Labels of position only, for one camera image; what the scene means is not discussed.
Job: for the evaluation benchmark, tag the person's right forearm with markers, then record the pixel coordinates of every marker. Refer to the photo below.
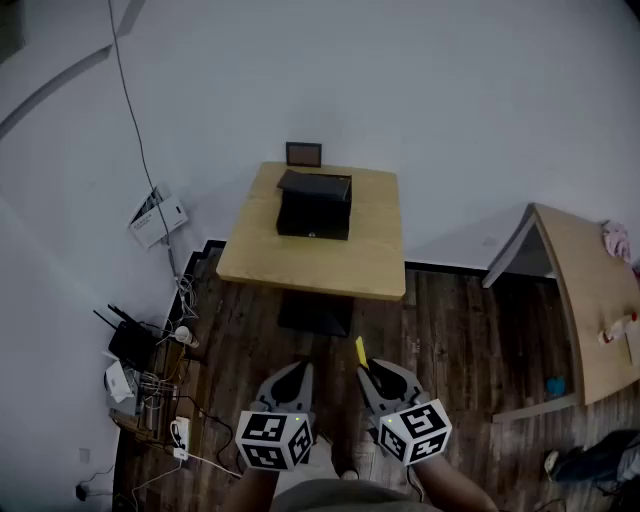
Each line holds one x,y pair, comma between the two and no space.
450,487

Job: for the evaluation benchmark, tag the white network device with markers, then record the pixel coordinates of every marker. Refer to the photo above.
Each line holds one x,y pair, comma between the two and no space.
117,382

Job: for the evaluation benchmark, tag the small yellow object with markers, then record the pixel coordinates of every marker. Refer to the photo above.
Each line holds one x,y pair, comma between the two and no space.
360,352

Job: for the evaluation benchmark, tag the person's left forearm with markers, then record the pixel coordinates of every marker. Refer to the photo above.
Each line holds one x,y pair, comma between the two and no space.
257,492

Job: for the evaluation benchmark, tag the person's grey shirt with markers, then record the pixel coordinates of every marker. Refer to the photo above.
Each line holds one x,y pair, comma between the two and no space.
350,497

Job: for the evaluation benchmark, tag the black box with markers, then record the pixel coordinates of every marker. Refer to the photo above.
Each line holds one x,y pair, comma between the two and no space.
312,212

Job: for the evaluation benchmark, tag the large wooden desk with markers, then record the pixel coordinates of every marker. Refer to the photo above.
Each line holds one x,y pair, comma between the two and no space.
595,320

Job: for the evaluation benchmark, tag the black table base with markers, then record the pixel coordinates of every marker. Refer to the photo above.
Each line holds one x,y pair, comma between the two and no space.
315,315

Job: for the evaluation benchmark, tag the blue floor object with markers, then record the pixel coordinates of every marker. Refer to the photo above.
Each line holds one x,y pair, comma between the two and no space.
555,386

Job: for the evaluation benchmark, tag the dark picture frame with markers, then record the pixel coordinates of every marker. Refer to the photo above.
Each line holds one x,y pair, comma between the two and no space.
304,154

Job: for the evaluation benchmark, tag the white power strip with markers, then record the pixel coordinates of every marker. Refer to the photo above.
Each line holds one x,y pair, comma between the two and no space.
180,437

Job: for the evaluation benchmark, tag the small wooden table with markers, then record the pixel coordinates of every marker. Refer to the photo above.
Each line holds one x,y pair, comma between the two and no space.
310,265

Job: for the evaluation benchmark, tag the white wall socket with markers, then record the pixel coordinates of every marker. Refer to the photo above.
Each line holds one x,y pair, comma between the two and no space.
84,455

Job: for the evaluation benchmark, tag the white wall network box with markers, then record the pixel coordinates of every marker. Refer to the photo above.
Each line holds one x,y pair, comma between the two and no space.
157,220

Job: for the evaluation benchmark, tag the pale bottle with red cap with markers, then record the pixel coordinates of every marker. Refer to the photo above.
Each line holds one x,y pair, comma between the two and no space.
616,330

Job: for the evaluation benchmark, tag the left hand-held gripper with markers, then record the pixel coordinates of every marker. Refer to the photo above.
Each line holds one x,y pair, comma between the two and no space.
272,440

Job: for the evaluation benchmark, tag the pink cloth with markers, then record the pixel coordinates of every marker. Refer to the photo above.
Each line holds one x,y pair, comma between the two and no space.
617,239

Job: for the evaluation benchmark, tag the black router with antennas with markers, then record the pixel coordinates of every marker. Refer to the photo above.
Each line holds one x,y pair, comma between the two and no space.
131,345

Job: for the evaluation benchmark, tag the white paper cup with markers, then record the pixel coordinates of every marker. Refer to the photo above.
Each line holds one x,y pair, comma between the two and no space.
184,336

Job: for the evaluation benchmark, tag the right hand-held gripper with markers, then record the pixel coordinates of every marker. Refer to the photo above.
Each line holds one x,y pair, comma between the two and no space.
415,432

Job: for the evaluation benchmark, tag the black plug adapter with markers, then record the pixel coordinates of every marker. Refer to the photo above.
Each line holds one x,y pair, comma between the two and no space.
81,492

